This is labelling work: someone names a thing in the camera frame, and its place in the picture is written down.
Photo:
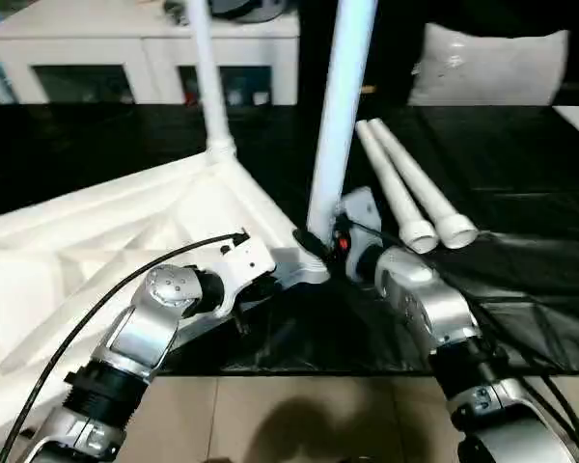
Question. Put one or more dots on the white plastic table leg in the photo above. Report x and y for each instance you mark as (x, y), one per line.
(210, 72)
(391, 183)
(415, 169)
(338, 120)

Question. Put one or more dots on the white plastic table top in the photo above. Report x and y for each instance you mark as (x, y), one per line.
(101, 207)

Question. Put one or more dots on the black box with gold label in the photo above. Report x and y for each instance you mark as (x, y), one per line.
(395, 48)

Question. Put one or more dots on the grey cushion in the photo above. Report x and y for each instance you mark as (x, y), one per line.
(487, 72)

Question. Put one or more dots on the grey round container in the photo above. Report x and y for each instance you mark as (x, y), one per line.
(246, 9)

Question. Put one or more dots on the white cabinet with glass doors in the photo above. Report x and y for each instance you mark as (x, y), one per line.
(101, 48)

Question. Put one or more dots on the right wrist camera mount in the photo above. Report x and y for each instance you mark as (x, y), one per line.
(362, 207)

